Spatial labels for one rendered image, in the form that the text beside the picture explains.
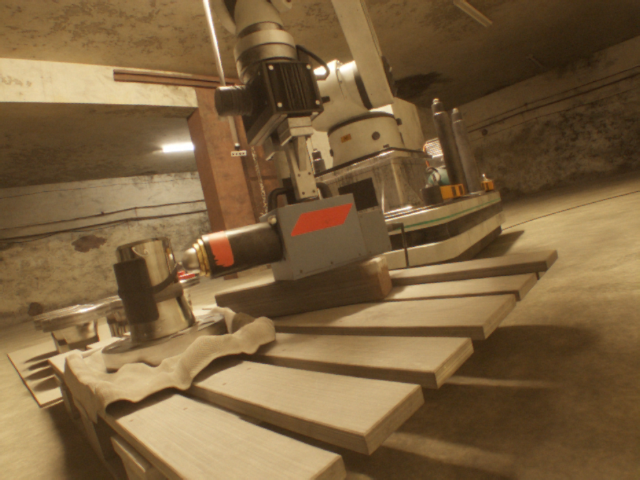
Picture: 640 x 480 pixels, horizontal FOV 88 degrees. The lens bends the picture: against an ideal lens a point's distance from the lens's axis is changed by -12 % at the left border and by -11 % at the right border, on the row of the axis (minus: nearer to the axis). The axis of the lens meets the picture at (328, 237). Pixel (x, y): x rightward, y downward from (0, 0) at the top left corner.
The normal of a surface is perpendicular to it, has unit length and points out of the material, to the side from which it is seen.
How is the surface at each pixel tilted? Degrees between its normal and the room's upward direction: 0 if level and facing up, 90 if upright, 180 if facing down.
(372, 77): 135
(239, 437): 0
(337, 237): 90
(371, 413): 0
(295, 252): 90
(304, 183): 90
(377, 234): 90
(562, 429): 0
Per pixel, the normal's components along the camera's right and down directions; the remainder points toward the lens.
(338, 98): -0.22, 0.55
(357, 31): -0.05, 0.75
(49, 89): 0.69, -0.16
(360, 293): -0.32, 0.09
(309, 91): 0.45, -0.10
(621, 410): -0.24, -0.97
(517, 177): -0.68, 0.18
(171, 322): 0.56, -0.34
